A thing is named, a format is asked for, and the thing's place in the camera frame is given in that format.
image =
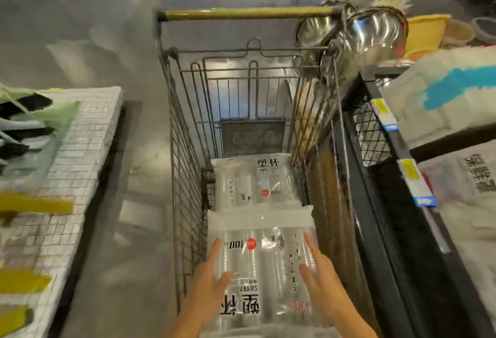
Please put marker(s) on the black metal shelf rack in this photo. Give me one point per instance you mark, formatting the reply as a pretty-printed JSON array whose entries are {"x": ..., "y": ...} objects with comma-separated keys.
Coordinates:
[{"x": 372, "y": 210}]

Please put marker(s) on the grey cart seat flap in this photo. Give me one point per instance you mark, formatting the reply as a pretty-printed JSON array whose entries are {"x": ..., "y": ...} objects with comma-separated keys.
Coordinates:
[{"x": 252, "y": 137}]

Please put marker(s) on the person's left thumb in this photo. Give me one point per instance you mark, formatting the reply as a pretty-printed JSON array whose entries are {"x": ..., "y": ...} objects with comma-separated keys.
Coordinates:
[{"x": 225, "y": 282}]

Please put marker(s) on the stack of silver tiled packs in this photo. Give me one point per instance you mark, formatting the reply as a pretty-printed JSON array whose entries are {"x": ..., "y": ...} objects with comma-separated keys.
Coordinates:
[{"x": 73, "y": 179}]

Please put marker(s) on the yellow plastic basin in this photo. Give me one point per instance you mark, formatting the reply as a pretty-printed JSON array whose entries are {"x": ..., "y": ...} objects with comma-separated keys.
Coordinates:
[{"x": 426, "y": 33}]

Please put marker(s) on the large clear plastic cups pack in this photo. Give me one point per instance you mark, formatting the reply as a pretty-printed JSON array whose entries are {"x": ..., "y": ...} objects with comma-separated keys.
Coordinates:
[{"x": 259, "y": 248}]

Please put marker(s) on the person's left forearm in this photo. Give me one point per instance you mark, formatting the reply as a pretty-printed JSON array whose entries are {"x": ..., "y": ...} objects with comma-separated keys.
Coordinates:
[{"x": 186, "y": 326}]

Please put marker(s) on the white packets with black print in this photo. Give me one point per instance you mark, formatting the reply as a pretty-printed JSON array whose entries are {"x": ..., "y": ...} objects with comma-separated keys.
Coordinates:
[{"x": 469, "y": 202}]

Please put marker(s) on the white bag with blue mark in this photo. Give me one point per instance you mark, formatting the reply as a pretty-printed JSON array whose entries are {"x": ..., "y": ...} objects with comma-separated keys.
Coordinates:
[{"x": 445, "y": 93}]

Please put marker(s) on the green and black hanging items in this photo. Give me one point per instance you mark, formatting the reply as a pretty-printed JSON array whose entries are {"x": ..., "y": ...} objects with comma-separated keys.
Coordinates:
[{"x": 27, "y": 132}]

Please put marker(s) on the yellow and blue price tag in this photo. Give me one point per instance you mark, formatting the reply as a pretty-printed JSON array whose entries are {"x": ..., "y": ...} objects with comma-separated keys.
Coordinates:
[
  {"x": 384, "y": 114},
  {"x": 415, "y": 182}
]

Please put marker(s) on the straw brush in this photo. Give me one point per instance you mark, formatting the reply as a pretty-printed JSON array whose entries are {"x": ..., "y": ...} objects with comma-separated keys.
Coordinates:
[{"x": 391, "y": 2}]

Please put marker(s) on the grey plastic basin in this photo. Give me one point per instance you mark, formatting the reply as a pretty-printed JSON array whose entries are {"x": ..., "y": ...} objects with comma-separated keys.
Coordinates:
[{"x": 485, "y": 28}]

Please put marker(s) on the small clear plastic cups pack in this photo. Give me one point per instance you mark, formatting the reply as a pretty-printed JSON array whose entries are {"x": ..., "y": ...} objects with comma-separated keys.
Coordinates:
[{"x": 248, "y": 179}]

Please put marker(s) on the beige plastic basin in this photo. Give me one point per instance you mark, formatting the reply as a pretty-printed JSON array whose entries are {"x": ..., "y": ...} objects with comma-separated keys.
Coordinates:
[{"x": 459, "y": 32}]

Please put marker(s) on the person's right forearm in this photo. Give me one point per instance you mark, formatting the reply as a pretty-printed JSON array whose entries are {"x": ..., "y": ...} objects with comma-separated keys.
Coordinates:
[{"x": 354, "y": 326}]

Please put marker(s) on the stack of steel bowls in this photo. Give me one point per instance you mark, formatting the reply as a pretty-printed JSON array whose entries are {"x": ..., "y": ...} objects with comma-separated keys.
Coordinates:
[{"x": 364, "y": 39}]

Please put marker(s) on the person's right hand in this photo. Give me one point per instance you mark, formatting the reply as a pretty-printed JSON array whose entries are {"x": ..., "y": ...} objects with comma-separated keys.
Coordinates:
[{"x": 329, "y": 291}]

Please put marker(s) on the person's left hand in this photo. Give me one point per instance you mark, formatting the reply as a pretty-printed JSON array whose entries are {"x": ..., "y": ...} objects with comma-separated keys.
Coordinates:
[{"x": 203, "y": 291}]

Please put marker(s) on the person's right thumb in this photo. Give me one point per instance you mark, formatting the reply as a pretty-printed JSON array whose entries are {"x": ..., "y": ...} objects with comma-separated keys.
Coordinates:
[{"x": 307, "y": 276}]

